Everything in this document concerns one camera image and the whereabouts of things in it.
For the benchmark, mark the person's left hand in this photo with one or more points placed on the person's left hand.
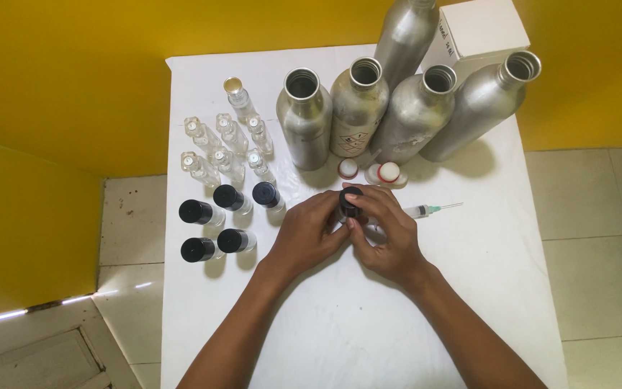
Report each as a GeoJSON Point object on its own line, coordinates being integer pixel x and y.
{"type": "Point", "coordinates": [305, 235]}

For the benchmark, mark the person's right hand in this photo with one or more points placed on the person's right hand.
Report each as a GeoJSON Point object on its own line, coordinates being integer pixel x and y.
{"type": "Point", "coordinates": [392, 243]}

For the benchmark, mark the small black-capped clear bottle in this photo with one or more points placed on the small black-capped clear bottle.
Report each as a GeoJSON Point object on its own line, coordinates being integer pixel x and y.
{"type": "Point", "coordinates": [229, 197]}
{"type": "Point", "coordinates": [350, 206]}
{"type": "Point", "coordinates": [196, 212]}
{"type": "Point", "coordinates": [197, 249]}
{"type": "Point", "coordinates": [265, 194]}
{"type": "Point", "coordinates": [232, 241]}

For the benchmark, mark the plastic syringe with needle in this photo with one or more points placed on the plastic syringe with needle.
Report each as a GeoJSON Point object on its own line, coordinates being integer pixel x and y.
{"type": "Point", "coordinates": [421, 210]}

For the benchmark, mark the white red-rimmed bottle stopper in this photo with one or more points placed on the white red-rimmed bottle stopper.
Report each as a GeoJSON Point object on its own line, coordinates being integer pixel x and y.
{"type": "Point", "coordinates": [389, 172]}
{"type": "Point", "coordinates": [347, 168]}

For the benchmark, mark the white table cover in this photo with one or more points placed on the white table cover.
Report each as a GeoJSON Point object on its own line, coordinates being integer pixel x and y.
{"type": "Point", "coordinates": [354, 335]}

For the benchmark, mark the silver aluminium bottle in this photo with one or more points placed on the silver aluminium bottle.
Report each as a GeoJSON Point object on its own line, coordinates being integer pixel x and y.
{"type": "Point", "coordinates": [473, 113]}
{"type": "Point", "coordinates": [305, 129]}
{"type": "Point", "coordinates": [405, 43]}
{"type": "Point", "coordinates": [413, 121]}

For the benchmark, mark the cluster of uncapped glass vials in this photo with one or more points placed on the cluster of uncapped glass vials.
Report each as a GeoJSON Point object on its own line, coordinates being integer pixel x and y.
{"type": "Point", "coordinates": [229, 154]}

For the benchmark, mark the aluminium bottle with diamond label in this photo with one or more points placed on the aluminium bottle with diamond label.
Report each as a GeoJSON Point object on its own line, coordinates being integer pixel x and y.
{"type": "Point", "coordinates": [357, 113]}

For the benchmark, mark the gold-capped small glass bottle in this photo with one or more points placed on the gold-capped small glass bottle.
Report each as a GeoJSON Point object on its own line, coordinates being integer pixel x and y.
{"type": "Point", "coordinates": [238, 97]}

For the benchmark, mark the white cardboard box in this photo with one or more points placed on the white cardboard box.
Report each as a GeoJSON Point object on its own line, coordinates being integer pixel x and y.
{"type": "Point", "coordinates": [484, 27]}

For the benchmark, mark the grey wooden door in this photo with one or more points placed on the grey wooden door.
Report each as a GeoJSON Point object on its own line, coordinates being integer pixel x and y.
{"type": "Point", "coordinates": [35, 351]}

